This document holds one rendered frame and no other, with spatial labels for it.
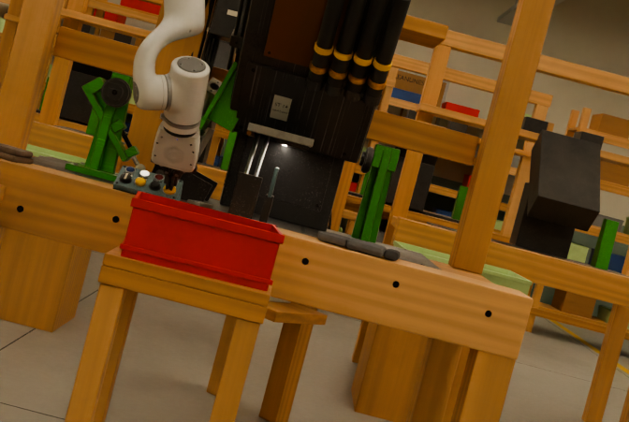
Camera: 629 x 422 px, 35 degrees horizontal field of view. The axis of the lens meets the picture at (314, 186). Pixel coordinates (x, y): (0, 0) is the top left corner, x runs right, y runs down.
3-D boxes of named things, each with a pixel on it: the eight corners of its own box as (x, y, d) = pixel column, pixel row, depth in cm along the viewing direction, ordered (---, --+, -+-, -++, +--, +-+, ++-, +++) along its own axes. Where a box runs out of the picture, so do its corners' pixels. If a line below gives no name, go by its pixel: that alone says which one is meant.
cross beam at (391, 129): (472, 166, 303) (479, 137, 303) (51, 54, 300) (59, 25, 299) (469, 166, 308) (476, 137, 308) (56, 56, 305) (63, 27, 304)
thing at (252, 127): (311, 152, 238) (314, 139, 238) (245, 134, 238) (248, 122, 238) (309, 152, 277) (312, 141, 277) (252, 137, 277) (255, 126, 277)
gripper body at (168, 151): (153, 125, 220) (148, 166, 226) (199, 138, 220) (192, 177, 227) (163, 108, 226) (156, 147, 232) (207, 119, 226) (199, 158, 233)
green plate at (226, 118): (221, 149, 255) (262, 77, 255) (193, 133, 255) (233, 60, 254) (224, 149, 267) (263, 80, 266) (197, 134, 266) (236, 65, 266)
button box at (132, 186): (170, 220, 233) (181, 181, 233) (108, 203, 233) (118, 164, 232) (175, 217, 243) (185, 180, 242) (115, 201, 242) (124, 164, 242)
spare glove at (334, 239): (400, 260, 244) (402, 250, 244) (396, 263, 234) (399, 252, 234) (321, 239, 248) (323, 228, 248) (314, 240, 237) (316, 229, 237)
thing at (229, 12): (267, 48, 281) (281, -4, 281) (208, 33, 281) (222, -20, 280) (269, 52, 293) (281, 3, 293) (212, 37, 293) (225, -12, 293)
